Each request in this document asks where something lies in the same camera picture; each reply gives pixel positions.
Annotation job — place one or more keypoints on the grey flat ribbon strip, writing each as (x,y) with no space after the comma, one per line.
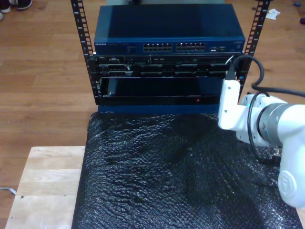
(9,190)

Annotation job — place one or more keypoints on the person's dark shoe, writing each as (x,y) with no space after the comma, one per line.
(23,4)

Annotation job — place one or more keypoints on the small dark object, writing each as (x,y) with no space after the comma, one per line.
(302,21)

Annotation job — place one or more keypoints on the black rack shelf unit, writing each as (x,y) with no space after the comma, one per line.
(166,100)

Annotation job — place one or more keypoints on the black bubble mat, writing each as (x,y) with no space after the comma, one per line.
(166,179)

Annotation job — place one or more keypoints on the small blue object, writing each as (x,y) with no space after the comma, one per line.
(296,4)

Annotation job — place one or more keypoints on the blue network switch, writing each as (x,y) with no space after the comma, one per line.
(166,23)

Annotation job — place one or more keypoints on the crumpled white paper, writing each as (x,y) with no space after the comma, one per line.
(272,14)

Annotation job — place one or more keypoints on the black rack server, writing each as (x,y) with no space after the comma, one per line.
(166,66)

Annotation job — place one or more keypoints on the blue base panel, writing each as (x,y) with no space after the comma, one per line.
(166,109)

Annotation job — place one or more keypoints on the person's white shoe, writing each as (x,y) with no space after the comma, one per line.
(4,9)
(1,16)

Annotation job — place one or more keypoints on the black perforated rack post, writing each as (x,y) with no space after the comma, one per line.
(261,28)
(79,28)

